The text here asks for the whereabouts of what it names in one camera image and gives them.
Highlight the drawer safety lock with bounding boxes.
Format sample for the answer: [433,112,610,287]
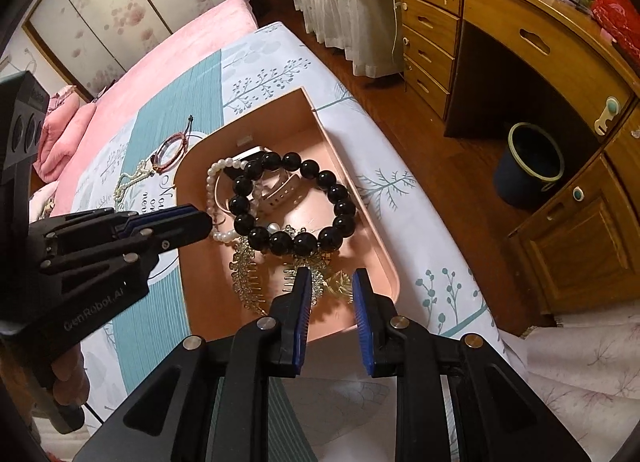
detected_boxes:
[594,96,621,136]

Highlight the black bead bracelet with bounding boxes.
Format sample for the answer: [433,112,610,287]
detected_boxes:
[227,151,357,255]

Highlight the pink bed blanket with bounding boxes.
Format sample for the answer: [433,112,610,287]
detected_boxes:
[30,0,259,223]

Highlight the white lace cloth cover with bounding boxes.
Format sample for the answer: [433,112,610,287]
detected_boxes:
[282,0,407,78]

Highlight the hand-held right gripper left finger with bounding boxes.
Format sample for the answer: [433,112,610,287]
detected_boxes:
[75,268,313,462]

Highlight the white floral bed sheet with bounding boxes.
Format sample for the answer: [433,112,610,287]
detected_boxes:
[500,311,640,462]

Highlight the person's left hand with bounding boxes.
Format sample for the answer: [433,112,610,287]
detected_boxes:
[51,346,91,406]

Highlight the white pearl necklace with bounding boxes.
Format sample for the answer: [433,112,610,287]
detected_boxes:
[113,156,157,203]

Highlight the gold hair comb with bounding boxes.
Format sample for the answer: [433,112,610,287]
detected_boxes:
[229,224,357,315]

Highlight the floral wardrobe doors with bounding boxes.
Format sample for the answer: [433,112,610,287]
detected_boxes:
[22,0,237,100]

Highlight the pink smart band watch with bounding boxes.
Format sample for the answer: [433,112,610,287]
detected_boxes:
[215,145,312,223]

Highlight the white pearl bracelet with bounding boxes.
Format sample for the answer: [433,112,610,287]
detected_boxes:
[205,157,252,243]

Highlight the wooden desk with drawers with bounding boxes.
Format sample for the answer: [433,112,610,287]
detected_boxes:
[394,0,640,315]

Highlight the dark blue trash bin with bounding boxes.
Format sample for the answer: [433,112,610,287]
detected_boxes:
[493,122,565,208]

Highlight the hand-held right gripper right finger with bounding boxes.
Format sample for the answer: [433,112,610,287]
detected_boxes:
[352,268,591,462]

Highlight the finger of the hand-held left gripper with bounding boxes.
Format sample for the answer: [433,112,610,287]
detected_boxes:
[30,205,201,243]
[40,213,213,293]

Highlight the folded pink quilt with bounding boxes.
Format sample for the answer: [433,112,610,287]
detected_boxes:
[33,85,97,183]

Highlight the white cable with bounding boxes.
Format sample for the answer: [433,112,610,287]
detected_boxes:
[391,0,407,60]

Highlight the red cord bracelet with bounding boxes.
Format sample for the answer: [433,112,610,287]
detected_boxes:
[149,114,197,174]

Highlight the pink plastic box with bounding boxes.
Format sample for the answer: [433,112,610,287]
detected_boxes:
[177,86,401,343]

